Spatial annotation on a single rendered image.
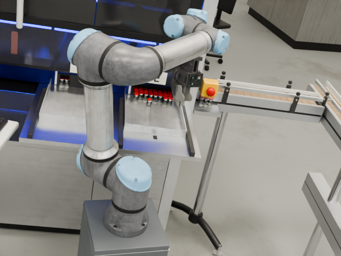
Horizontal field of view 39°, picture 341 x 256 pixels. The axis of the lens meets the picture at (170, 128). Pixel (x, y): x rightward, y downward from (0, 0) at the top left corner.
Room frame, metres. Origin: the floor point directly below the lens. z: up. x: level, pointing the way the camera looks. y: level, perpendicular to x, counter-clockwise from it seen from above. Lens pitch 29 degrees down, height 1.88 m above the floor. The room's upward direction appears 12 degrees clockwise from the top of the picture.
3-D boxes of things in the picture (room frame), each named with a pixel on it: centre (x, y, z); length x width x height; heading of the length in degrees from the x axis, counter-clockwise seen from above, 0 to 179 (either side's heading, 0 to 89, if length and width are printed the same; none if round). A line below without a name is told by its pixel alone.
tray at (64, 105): (1.83, 0.42, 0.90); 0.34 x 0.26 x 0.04; 10
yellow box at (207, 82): (2.05, -0.14, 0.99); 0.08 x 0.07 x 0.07; 10
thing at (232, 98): (2.24, -0.39, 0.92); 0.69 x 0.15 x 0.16; 100
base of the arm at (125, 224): (1.26, 0.08, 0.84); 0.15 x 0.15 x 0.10
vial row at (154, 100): (2.00, 0.11, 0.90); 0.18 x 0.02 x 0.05; 100
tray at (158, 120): (1.89, 0.09, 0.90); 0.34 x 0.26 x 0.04; 10
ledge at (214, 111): (2.10, -0.14, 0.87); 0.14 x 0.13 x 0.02; 10
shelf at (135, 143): (1.79, 0.24, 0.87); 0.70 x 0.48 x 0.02; 100
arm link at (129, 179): (1.26, 0.09, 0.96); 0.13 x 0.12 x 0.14; 59
